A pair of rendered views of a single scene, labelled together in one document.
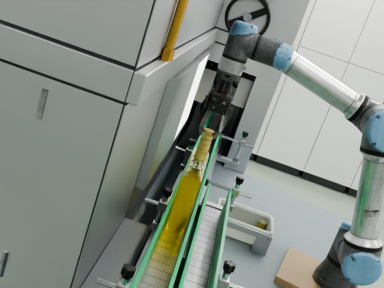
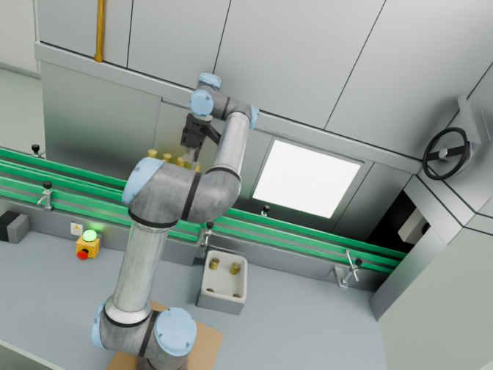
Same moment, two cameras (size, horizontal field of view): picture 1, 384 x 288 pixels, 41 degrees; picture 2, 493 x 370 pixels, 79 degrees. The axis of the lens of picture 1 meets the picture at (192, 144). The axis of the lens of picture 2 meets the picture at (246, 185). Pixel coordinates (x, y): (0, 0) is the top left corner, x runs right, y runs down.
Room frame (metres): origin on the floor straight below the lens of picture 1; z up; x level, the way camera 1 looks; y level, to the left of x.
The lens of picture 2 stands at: (1.55, -1.09, 1.76)
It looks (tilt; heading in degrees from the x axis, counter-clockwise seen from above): 31 degrees down; 78
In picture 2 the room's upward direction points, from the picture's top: 20 degrees clockwise
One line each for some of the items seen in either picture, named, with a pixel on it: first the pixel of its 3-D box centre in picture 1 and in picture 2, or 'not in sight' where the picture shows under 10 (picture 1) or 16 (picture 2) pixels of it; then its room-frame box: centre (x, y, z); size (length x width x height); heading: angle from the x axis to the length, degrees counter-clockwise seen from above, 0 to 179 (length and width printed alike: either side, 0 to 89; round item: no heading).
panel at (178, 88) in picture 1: (180, 104); (255, 167); (1.80, 0.09, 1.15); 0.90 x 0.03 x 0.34; 178
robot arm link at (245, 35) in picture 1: (241, 41); (207, 91); (1.52, -0.04, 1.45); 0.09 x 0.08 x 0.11; 86
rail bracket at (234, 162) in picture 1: (232, 152); (345, 273); (2.29, -0.19, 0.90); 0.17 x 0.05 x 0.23; 88
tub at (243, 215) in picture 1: (241, 224); (223, 280); (1.77, -0.27, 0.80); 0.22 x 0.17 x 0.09; 88
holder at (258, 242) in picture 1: (234, 224); (223, 276); (1.77, -0.25, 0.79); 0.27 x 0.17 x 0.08; 88
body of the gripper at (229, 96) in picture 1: (222, 92); (196, 131); (1.52, -0.04, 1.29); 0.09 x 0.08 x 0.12; 176
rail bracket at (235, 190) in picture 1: (227, 191); (207, 230); (1.65, -0.17, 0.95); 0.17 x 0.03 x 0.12; 88
